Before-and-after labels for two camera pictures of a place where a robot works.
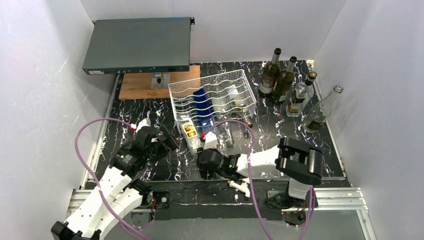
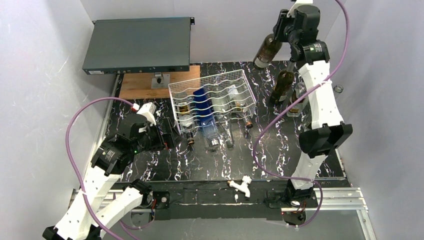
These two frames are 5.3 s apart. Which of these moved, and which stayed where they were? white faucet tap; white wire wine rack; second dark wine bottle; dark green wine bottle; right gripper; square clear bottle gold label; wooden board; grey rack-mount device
Moved: dark green wine bottle; right gripper
Stayed: square clear bottle gold label; wooden board; grey rack-mount device; white faucet tap; second dark wine bottle; white wire wine rack
